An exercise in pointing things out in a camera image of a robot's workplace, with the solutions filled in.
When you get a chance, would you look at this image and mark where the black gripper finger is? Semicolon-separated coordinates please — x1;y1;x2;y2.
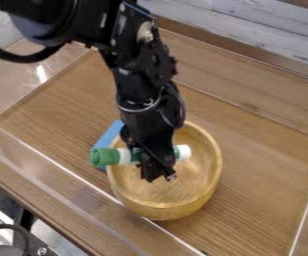
139;154;176;183

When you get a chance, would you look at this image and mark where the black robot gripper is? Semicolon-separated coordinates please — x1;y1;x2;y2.
100;13;188;166

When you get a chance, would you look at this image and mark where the green Expo marker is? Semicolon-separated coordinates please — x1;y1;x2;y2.
89;145;191;168

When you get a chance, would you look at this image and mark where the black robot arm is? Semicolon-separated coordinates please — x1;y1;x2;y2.
0;0;185;182

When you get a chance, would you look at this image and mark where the brown wooden bowl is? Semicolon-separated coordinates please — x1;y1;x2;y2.
105;121;222;221

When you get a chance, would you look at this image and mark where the blue foam block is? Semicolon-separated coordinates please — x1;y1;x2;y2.
88;120;123;171

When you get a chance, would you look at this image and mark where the black metal stand base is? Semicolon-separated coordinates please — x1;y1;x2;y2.
10;231;59;256

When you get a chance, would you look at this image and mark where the clear acrylic tray wall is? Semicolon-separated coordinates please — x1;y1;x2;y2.
0;128;204;256

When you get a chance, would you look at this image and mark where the black cable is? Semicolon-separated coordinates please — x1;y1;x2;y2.
0;225;32;256

